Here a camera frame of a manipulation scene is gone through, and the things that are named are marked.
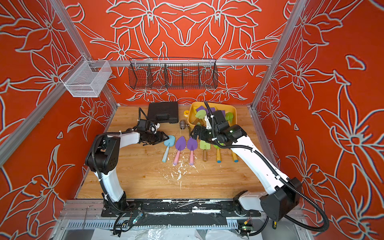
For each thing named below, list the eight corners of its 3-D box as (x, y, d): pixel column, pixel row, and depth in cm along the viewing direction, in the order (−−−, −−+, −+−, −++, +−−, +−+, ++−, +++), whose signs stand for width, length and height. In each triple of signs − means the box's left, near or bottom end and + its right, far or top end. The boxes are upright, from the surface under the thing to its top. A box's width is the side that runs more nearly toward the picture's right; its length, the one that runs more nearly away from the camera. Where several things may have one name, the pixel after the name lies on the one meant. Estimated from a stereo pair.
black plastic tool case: (146, 124, 109) (145, 119, 106) (151, 106, 121) (149, 101, 118) (178, 123, 109) (177, 119, 105) (179, 106, 121) (179, 101, 117)
